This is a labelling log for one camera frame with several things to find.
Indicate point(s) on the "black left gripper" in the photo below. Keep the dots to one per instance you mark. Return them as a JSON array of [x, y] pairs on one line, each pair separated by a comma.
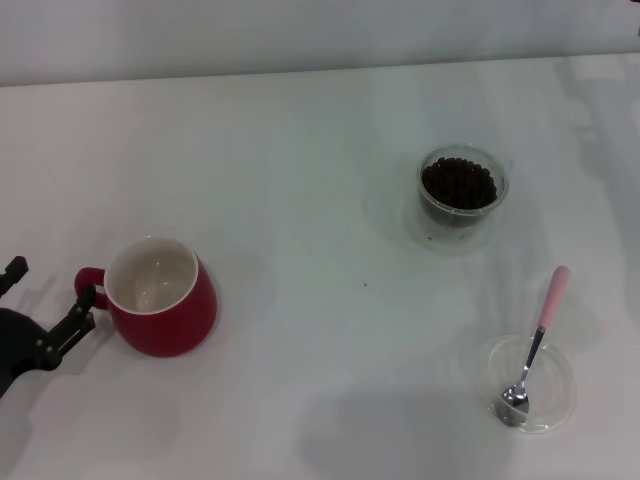
[[17, 345]]

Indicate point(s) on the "red ceramic mug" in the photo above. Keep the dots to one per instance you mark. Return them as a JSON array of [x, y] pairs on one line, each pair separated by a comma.
[[165, 325]]

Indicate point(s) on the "clear glass cup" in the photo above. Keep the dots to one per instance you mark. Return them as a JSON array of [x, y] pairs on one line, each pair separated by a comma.
[[450, 235]]

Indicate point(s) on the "coffee beans in glass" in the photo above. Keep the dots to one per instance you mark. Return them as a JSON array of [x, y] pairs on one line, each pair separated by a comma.
[[457, 182]]

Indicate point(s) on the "clear glass dish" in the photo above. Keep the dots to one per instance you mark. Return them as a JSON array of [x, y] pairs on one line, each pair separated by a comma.
[[552, 390]]

